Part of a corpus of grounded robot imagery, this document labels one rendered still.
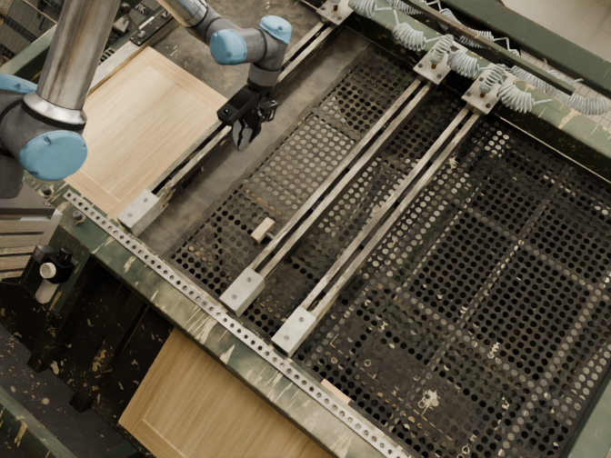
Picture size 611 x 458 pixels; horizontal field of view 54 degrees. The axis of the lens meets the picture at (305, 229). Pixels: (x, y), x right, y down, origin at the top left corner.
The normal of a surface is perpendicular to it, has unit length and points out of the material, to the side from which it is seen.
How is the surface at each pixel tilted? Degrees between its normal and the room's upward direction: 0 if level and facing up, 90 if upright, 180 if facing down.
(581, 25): 90
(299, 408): 55
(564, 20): 90
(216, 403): 90
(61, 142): 97
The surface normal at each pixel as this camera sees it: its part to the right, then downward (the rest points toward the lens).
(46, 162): 0.60, 0.66
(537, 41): -0.33, 0.04
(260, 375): 0.02, -0.44
